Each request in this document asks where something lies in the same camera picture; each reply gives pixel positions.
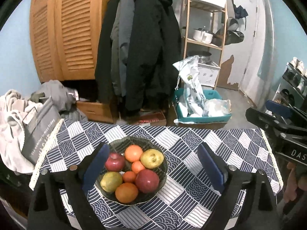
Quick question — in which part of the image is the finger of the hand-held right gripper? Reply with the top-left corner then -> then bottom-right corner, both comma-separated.
266,100 -> 307,125
246,108 -> 298,139

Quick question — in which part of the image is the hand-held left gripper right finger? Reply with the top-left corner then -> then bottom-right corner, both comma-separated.
197,142 -> 281,230

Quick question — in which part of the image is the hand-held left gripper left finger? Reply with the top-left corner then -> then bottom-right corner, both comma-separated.
27,142 -> 111,230

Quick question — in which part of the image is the dark red apple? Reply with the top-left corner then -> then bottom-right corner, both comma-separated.
105,153 -> 126,172

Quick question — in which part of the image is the green yellow mango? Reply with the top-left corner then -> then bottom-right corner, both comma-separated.
100,172 -> 123,193

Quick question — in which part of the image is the small tangerine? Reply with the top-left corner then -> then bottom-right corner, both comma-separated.
122,171 -> 137,183
131,161 -> 146,174

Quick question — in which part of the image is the large orange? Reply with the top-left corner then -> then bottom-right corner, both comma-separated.
115,182 -> 139,203
125,145 -> 144,163

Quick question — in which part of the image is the dark glass bowl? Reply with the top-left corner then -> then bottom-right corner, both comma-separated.
95,136 -> 168,206

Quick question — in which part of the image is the bright red apple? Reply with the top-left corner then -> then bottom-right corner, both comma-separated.
135,169 -> 160,194

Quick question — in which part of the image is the yellow pear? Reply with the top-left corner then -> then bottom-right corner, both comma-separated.
140,149 -> 164,169

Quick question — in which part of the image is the person's right hand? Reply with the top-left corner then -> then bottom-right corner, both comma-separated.
283,162 -> 307,204

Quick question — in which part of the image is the blue white patterned tablecloth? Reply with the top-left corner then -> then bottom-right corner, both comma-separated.
29,118 -> 284,230

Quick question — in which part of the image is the shoe rack with shoes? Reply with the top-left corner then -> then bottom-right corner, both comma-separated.
273,57 -> 307,106

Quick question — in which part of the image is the clear plastic bag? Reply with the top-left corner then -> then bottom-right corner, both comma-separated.
203,98 -> 232,117

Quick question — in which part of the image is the teal box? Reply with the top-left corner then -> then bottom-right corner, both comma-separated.
174,88 -> 233,124

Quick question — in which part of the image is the wooden drawer box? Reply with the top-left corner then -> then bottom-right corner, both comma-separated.
76,100 -> 114,124

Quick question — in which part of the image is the white door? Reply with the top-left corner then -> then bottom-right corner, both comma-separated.
225,0 -> 259,91

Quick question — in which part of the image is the grey tote bag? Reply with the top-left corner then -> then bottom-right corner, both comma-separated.
22,97 -> 62,166

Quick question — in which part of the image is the grey metal pipe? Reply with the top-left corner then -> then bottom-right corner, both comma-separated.
261,0 -> 275,106

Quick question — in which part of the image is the white patterned crate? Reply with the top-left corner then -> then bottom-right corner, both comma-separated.
197,61 -> 221,87

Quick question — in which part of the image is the white rice bag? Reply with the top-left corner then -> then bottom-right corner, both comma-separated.
173,55 -> 207,117

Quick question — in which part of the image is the hanging grey bag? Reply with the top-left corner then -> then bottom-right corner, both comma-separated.
216,18 -> 244,47

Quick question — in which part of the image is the white crumpled cloth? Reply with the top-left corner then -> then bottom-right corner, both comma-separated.
0,89 -> 36,174

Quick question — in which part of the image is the white cooking pot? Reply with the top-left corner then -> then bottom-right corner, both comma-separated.
193,28 -> 214,42

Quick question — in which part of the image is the wooden shelf rack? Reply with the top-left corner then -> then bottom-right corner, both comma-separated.
183,0 -> 228,90

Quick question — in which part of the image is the black hooded coat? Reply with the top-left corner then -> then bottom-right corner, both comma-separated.
125,0 -> 182,112

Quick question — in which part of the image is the grey jacket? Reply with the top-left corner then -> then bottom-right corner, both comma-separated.
110,0 -> 135,96

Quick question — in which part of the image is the wooden louvred wardrobe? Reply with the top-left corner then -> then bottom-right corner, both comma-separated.
29,0 -> 118,82

